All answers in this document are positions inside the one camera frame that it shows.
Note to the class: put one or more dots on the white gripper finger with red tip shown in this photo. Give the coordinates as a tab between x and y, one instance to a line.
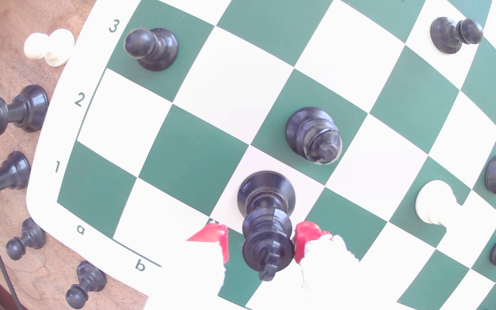
330	271
196	271

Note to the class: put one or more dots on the black chess king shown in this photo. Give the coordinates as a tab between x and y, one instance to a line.
267	224

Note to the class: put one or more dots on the white chess rook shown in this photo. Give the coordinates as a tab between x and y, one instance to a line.
435	202

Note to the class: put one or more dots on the black chess bishop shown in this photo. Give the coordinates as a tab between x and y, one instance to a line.
312	133

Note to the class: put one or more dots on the green white chess mat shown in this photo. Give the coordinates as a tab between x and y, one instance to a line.
230	86

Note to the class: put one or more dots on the black chess rook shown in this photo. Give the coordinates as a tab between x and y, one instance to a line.
11	172

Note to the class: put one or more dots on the black chess queen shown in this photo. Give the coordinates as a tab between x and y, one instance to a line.
28	110

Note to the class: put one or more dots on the white chess pawn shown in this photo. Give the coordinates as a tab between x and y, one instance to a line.
58	47

